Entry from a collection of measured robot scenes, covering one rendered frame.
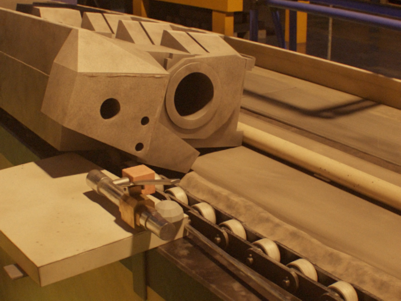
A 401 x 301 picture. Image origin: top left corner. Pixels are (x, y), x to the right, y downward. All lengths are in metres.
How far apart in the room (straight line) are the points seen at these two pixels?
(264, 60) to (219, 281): 1.19
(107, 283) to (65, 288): 0.21
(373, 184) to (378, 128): 0.38
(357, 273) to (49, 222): 0.39
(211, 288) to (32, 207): 0.27
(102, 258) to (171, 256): 0.08
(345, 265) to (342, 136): 0.51
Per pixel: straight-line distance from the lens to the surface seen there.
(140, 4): 7.26
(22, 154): 1.19
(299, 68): 1.72
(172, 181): 0.66
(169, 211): 0.77
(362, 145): 1.22
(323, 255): 0.82
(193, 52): 1.08
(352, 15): 1.74
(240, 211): 0.93
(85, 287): 1.05
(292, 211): 0.92
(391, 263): 0.81
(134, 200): 0.74
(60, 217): 0.80
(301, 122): 1.33
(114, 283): 0.93
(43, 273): 0.70
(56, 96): 0.91
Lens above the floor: 1.15
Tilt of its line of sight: 19 degrees down
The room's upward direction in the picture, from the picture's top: 1 degrees clockwise
